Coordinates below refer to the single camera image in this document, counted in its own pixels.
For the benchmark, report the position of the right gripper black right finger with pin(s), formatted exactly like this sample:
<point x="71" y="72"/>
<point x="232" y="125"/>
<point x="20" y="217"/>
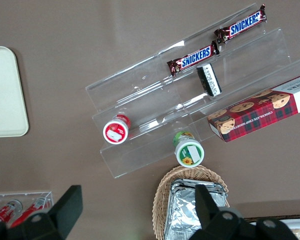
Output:
<point x="206" y="205"/>

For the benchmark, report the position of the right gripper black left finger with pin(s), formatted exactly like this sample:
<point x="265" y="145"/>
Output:
<point x="68" y="207"/>

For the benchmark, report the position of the aluminium foil tray stack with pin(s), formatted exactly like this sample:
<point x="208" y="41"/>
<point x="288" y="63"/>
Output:
<point x="182" y="212"/>

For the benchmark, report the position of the oval light wicker basket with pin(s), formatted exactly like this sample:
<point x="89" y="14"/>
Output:
<point x="162" y="197"/>

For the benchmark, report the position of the beige rectangular serving tray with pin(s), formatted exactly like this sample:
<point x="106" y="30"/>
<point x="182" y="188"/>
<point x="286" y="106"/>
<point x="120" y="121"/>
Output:
<point x="5" y="95"/>

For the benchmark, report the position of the red cola bottle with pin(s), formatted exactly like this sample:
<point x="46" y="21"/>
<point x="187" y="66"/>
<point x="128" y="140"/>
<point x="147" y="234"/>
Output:
<point x="31" y="210"/>
<point x="5" y="212"/>

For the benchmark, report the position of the clear acrylic bottle rack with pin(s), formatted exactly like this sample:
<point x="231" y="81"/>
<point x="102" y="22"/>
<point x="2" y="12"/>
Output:
<point x="20" y="196"/>

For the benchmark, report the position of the green lid yogurt cup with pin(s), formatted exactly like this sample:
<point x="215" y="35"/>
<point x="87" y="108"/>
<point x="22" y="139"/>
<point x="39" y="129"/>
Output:
<point x="188" y="152"/>

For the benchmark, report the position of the red lid yogurt cup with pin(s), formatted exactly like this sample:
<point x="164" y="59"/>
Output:
<point x="115" y="131"/>

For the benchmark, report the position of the clear bag of crackers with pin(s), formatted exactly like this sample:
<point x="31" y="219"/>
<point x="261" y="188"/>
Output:
<point x="297" y="233"/>

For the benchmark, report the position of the red tartan shortbread cookie box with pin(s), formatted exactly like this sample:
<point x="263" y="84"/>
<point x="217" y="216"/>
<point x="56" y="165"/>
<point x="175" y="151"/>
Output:
<point x="260" y="112"/>

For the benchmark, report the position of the clear acrylic stepped shelf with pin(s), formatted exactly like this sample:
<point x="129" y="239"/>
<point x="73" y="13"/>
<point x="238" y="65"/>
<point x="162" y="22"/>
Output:
<point x="150" y="100"/>

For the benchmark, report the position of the small black white snack box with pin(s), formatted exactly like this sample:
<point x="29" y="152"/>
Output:
<point x="208" y="80"/>

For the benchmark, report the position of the Snickers chocolate bar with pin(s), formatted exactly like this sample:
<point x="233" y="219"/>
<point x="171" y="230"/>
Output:
<point x="242" y="23"/>
<point x="193" y="58"/>

